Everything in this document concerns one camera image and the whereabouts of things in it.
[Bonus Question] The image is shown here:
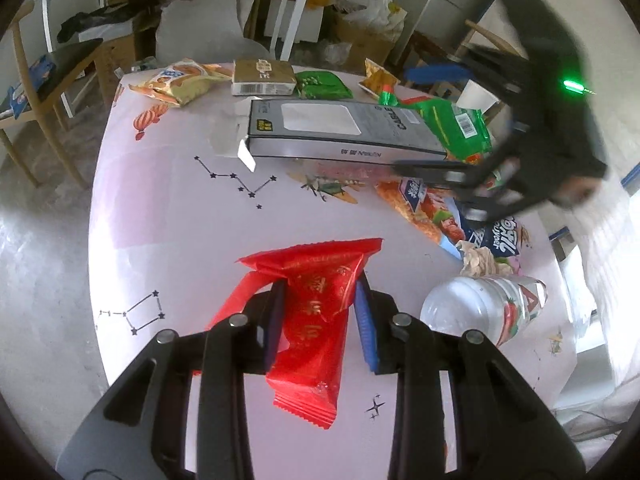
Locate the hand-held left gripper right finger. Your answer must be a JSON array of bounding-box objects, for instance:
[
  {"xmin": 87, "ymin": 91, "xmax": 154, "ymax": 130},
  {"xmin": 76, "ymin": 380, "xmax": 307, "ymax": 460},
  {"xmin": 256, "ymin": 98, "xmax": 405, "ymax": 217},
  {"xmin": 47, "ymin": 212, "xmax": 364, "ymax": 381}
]
[{"xmin": 354, "ymin": 272, "xmax": 586, "ymax": 480}]

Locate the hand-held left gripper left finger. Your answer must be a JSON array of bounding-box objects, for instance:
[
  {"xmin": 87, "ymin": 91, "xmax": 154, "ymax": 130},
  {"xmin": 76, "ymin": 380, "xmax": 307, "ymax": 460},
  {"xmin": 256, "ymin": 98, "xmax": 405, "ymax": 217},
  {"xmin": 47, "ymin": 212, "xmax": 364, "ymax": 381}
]
[{"xmin": 57, "ymin": 280, "xmax": 288, "ymax": 480}]

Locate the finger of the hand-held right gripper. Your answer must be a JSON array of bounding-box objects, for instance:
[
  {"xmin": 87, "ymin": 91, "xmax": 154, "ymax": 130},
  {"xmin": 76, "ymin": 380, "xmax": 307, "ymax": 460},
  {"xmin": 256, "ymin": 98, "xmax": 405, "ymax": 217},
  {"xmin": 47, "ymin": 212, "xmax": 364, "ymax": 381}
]
[
  {"xmin": 404, "ymin": 42, "xmax": 531, "ymax": 96},
  {"xmin": 392, "ymin": 125, "xmax": 526, "ymax": 221}
]

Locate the red wrapper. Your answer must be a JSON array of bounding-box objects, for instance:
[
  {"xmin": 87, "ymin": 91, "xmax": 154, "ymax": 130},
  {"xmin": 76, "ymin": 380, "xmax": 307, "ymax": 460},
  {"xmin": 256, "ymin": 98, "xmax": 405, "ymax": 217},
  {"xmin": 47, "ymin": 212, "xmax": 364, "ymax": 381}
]
[{"xmin": 192, "ymin": 238, "xmax": 384, "ymax": 430}]

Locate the green packet with barcode label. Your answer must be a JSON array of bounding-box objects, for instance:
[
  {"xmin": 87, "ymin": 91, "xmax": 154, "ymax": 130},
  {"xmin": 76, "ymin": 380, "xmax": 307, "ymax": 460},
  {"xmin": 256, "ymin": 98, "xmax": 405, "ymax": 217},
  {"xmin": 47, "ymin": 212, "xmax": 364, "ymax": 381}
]
[{"xmin": 400, "ymin": 95, "xmax": 493, "ymax": 163}]

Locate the black and grey box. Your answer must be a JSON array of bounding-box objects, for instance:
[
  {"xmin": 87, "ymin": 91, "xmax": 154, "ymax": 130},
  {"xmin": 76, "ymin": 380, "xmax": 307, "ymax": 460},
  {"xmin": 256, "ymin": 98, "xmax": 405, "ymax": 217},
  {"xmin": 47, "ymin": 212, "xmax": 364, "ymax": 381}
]
[{"xmin": 239, "ymin": 99, "xmax": 451, "ymax": 172}]

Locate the white bottle with red cap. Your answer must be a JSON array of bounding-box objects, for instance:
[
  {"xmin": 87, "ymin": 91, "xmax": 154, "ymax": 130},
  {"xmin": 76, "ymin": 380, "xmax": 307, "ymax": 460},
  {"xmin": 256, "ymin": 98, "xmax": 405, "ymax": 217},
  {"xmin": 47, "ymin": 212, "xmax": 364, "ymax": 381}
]
[{"xmin": 420, "ymin": 275, "xmax": 548, "ymax": 348}]

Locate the person's right forearm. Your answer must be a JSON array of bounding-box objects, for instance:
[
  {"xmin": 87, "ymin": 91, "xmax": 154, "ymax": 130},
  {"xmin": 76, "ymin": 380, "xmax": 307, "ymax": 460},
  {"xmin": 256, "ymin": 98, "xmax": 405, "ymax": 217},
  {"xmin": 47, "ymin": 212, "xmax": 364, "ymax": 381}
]
[{"xmin": 570, "ymin": 180, "xmax": 640, "ymax": 376}]

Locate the wooden chair with dark seat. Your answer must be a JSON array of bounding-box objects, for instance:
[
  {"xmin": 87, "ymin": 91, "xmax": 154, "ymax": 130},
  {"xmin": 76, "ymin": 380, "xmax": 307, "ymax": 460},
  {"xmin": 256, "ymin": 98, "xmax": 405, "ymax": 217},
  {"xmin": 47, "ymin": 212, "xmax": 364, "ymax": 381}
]
[{"xmin": 400, "ymin": 20, "xmax": 506, "ymax": 91}]

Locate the white paper cup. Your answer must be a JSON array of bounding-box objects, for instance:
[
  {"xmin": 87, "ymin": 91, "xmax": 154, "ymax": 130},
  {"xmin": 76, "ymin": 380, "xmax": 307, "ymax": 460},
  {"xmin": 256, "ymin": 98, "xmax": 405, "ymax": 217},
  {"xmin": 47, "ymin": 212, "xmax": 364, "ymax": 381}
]
[{"xmin": 456, "ymin": 79, "xmax": 503, "ymax": 112}]

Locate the orange snack packet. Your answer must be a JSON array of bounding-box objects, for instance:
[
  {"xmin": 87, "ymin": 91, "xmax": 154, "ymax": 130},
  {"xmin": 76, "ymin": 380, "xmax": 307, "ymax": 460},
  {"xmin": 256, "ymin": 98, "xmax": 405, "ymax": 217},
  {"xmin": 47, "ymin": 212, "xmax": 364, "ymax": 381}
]
[{"xmin": 375, "ymin": 177, "xmax": 468, "ymax": 248}]

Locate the yellow snack packet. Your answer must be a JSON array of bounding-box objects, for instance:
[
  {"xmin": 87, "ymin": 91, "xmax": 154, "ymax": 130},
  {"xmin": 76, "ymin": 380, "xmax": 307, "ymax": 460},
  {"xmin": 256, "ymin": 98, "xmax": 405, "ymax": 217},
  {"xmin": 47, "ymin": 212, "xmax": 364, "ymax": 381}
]
[{"xmin": 357, "ymin": 57, "xmax": 401, "ymax": 100}]

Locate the cardboard box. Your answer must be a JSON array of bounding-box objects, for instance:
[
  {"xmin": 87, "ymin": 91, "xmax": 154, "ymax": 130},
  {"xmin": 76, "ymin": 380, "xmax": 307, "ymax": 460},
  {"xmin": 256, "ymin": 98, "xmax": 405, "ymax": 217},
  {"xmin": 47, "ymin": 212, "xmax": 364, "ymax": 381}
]
[
  {"xmin": 332, "ymin": 10, "xmax": 401, "ymax": 66},
  {"xmin": 97, "ymin": 35, "xmax": 156, "ymax": 101}
]

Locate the clear plastic bag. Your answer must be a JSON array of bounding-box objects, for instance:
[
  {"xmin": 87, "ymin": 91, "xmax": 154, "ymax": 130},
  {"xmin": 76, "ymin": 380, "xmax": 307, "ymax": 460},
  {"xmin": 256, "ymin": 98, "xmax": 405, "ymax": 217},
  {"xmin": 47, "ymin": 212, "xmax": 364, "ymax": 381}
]
[{"xmin": 365, "ymin": 0, "xmax": 408, "ymax": 31}]

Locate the blue and white snack packet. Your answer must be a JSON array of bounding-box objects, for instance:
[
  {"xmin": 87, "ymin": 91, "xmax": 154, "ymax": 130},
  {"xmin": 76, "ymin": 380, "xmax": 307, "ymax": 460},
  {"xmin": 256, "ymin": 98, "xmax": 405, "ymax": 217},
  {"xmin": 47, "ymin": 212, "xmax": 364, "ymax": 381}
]
[{"xmin": 440, "ymin": 215, "xmax": 531, "ymax": 273}]

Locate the green snack packet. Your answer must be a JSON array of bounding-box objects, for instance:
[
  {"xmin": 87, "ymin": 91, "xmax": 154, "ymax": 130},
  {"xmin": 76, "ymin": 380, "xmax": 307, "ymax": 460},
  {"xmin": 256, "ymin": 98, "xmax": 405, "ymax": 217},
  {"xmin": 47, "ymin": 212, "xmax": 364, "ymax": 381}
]
[{"xmin": 294, "ymin": 70, "xmax": 353, "ymax": 101}]

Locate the white box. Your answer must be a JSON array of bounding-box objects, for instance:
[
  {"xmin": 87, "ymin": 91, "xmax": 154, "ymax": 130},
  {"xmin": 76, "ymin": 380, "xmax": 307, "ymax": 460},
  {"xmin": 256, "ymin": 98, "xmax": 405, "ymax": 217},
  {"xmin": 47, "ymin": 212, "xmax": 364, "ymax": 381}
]
[{"xmin": 265, "ymin": 0, "xmax": 323, "ymax": 43}]

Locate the white desk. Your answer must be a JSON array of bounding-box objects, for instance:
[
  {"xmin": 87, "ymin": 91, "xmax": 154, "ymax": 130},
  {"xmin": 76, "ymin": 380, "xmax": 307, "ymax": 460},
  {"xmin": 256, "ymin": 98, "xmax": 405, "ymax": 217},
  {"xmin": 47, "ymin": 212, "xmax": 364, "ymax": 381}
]
[{"xmin": 32, "ymin": 0, "xmax": 321, "ymax": 61}]

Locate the beige carton box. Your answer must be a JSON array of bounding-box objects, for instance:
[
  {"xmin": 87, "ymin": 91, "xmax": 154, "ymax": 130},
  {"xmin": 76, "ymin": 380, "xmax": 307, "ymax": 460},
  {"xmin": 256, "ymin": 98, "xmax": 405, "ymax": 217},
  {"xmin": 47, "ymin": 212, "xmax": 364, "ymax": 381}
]
[{"xmin": 231, "ymin": 58, "xmax": 297, "ymax": 97}]

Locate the white sack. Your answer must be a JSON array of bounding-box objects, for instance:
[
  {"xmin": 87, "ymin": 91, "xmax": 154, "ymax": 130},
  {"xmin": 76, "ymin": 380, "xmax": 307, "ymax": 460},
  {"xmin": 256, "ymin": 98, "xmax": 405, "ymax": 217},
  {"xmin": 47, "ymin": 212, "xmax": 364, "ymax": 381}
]
[{"xmin": 155, "ymin": 0, "xmax": 251, "ymax": 66}]

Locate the beige snack packet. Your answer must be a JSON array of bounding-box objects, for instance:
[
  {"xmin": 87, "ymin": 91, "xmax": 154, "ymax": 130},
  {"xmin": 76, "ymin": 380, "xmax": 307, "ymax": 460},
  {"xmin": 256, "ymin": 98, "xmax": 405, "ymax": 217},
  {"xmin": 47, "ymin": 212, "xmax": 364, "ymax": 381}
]
[{"xmin": 129, "ymin": 60, "xmax": 233, "ymax": 108}]

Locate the black cloth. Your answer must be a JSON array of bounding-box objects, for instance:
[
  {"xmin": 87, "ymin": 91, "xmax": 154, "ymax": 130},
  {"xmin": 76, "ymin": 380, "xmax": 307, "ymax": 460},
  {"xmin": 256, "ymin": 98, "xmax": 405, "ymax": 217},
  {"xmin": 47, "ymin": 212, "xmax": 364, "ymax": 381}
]
[{"xmin": 56, "ymin": 7, "xmax": 136, "ymax": 43}]

